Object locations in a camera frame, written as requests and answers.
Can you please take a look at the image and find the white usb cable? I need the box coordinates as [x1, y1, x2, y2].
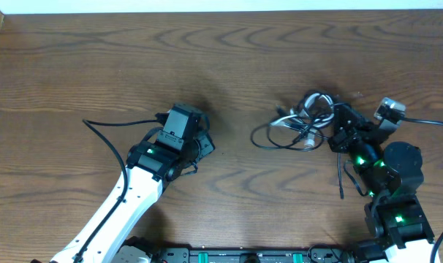
[269, 93, 336, 150]

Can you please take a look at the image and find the black usb cable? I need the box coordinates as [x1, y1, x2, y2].
[250, 89, 368, 200]

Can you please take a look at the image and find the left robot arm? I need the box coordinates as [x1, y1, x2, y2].
[51, 104, 215, 263]

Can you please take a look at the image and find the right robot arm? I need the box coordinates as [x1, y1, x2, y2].
[328, 103, 439, 262]

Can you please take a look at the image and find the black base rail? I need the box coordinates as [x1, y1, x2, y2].
[111, 237, 390, 263]

